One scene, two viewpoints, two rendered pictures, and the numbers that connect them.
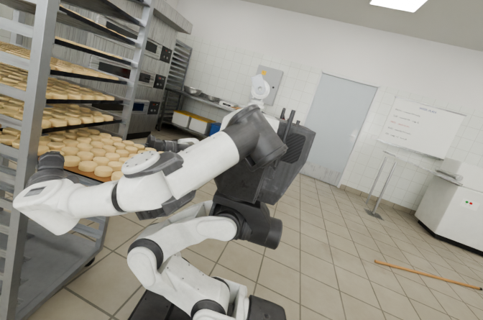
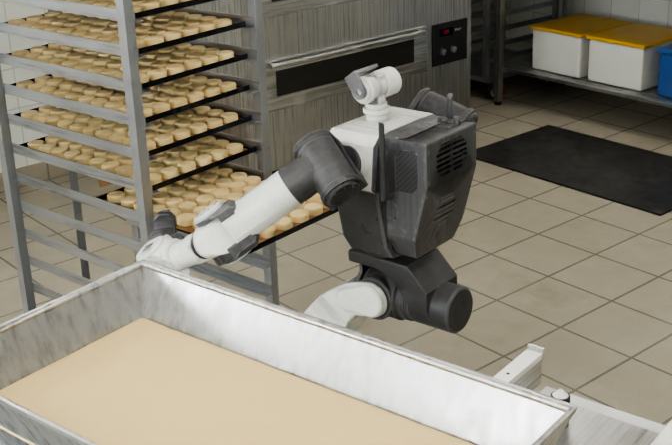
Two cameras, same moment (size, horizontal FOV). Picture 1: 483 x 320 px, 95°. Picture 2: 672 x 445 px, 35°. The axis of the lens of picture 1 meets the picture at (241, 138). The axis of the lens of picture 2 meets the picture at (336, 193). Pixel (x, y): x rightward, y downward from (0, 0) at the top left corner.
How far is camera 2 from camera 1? 195 cm
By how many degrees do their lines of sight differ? 38
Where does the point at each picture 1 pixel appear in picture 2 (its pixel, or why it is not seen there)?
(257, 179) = (375, 221)
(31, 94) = (135, 152)
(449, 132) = not seen: outside the picture
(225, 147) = (274, 189)
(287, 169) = (409, 202)
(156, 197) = (222, 243)
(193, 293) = not seen: hidden behind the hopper
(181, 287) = not seen: hidden behind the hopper
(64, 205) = (165, 256)
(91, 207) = (181, 255)
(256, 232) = (412, 303)
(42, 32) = (130, 88)
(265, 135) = (320, 168)
